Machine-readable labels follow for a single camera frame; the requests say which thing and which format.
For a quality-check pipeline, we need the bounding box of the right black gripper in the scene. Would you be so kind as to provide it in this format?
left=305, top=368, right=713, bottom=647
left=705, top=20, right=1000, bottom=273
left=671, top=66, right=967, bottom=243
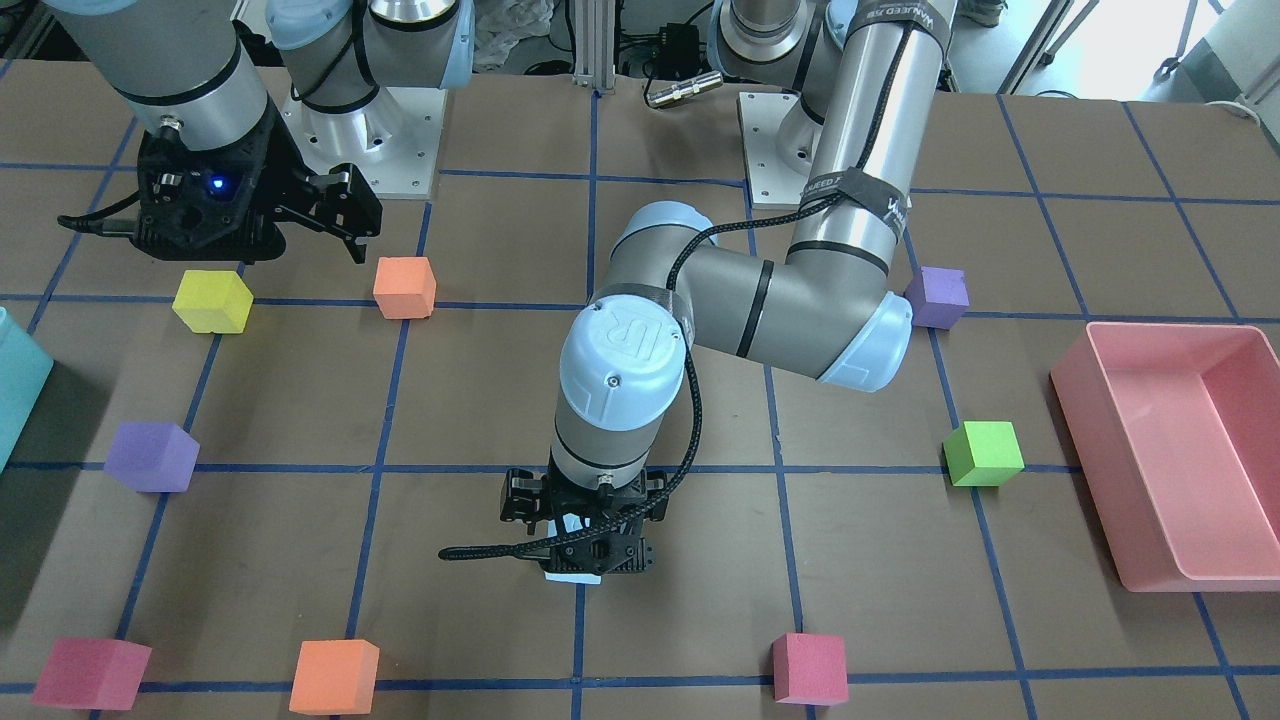
left=262, top=100, right=383, bottom=264

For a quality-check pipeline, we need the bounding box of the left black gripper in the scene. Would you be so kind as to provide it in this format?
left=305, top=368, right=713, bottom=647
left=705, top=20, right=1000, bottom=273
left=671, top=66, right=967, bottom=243
left=500, top=466, right=669, bottom=530

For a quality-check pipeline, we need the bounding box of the light blue block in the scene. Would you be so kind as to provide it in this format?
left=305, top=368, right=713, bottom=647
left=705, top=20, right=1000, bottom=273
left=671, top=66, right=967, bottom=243
left=544, top=512, right=602, bottom=585

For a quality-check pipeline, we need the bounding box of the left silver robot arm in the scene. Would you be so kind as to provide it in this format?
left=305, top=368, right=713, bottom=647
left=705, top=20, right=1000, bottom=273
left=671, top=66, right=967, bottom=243
left=500, top=1, right=957, bottom=532

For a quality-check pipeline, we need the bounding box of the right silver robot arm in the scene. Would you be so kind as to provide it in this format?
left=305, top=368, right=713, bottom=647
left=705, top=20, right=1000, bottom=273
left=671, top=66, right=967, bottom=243
left=47, top=1, right=475, bottom=264

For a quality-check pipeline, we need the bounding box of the orange block near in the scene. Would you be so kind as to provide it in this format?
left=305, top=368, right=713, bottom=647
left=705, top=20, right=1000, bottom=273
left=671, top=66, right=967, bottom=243
left=372, top=256, right=436, bottom=320

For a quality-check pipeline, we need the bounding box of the orange block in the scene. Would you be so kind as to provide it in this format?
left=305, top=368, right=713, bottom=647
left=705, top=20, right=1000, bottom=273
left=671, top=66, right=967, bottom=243
left=289, top=639, right=380, bottom=716
left=372, top=256, right=436, bottom=320

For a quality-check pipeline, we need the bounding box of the yellow block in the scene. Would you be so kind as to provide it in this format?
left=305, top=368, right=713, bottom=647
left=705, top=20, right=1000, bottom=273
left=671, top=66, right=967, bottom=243
left=172, top=269, right=253, bottom=334

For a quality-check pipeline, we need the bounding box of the purple block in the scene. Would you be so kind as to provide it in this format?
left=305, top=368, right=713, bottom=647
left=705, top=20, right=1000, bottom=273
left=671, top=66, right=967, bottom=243
left=904, top=266, right=970, bottom=331
left=102, top=421, right=200, bottom=493

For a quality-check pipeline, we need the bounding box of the orange block far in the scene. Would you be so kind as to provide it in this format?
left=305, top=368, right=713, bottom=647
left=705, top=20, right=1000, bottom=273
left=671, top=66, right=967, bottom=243
left=289, top=639, right=380, bottom=716

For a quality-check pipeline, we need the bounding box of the brass cylinder tool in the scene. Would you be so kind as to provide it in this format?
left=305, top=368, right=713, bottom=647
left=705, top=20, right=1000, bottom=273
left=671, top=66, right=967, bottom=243
left=643, top=70, right=724, bottom=110

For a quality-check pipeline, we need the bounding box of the cyan plastic tray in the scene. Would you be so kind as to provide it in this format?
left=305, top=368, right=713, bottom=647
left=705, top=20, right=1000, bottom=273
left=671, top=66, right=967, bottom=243
left=1, top=307, right=54, bottom=469

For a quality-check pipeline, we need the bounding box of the green block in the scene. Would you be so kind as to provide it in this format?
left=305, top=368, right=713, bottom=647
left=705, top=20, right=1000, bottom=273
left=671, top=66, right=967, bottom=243
left=942, top=420, right=1025, bottom=487

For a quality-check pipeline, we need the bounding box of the pink block behind gripper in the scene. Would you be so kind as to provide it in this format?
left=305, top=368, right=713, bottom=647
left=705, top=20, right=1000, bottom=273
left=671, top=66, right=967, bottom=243
left=31, top=637, right=152, bottom=711

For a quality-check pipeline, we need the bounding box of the pink plastic tray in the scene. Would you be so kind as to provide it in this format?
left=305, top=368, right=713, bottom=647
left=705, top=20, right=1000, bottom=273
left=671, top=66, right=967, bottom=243
left=1051, top=322, right=1279, bottom=592

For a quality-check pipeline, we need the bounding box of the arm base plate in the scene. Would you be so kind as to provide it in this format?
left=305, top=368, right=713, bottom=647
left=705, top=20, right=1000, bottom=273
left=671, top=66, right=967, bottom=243
left=739, top=91, right=822, bottom=208
left=282, top=87, right=449, bottom=201

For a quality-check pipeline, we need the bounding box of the aluminium frame post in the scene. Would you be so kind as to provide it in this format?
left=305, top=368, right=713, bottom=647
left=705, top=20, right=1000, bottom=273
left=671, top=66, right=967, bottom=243
left=570, top=1, right=618, bottom=96

